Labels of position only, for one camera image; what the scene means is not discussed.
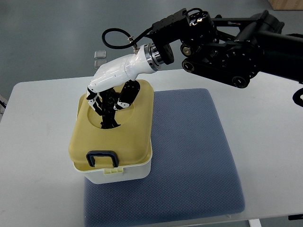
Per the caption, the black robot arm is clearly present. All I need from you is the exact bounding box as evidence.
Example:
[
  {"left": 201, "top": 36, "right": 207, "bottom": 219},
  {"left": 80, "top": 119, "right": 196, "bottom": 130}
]
[{"left": 140, "top": 8, "right": 303, "bottom": 88}]

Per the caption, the cardboard box corner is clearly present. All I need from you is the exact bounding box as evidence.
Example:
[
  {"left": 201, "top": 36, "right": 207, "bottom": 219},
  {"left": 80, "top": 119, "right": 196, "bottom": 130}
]
[{"left": 268, "top": 0, "right": 303, "bottom": 10}]

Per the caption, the clear floor tile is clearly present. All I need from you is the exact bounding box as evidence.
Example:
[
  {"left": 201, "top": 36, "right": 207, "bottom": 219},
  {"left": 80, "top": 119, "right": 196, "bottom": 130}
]
[
  {"left": 94, "top": 50, "right": 107, "bottom": 59},
  {"left": 94, "top": 59, "right": 107, "bottom": 69}
]

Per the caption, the lower clear floor tile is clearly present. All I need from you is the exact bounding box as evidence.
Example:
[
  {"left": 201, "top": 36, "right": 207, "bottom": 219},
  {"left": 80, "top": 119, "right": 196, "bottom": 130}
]
[{"left": 94, "top": 59, "right": 107, "bottom": 69}]

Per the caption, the black object bottom right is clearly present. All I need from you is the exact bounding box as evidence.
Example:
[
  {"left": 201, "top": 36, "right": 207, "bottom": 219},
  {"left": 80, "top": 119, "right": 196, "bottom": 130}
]
[{"left": 288, "top": 214, "right": 303, "bottom": 221}]

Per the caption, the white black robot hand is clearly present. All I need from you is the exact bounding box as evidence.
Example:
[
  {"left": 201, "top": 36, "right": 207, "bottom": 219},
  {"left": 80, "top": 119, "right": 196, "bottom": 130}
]
[{"left": 87, "top": 44, "right": 164, "bottom": 117}]

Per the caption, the blue grey cushion mat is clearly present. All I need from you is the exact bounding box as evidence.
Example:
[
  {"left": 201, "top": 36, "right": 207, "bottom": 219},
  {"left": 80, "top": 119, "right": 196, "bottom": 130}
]
[{"left": 84, "top": 88, "right": 245, "bottom": 227}]

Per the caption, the white storage box body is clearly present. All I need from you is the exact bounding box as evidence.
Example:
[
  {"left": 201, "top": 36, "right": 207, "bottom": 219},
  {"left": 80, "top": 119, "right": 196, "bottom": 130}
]
[{"left": 73, "top": 143, "right": 152, "bottom": 184}]

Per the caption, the yellow storage box lid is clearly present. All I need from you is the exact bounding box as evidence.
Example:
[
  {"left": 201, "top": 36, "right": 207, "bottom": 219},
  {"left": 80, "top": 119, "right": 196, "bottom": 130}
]
[{"left": 69, "top": 79, "right": 154, "bottom": 174}]

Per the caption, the white table leg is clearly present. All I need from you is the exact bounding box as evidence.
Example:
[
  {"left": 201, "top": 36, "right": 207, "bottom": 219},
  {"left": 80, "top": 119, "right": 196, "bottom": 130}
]
[{"left": 249, "top": 219, "right": 262, "bottom": 227}]

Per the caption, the upper clear floor tile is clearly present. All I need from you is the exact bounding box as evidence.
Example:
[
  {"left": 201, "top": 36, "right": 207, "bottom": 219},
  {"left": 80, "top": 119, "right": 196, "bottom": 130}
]
[{"left": 94, "top": 50, "right": 107, "bottom": 59}]

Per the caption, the paper with black writing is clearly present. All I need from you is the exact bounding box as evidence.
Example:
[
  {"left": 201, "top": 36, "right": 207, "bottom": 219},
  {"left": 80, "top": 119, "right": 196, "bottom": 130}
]
[{"left": 0, "top": 95, "right": 8, "bottom": 121}]

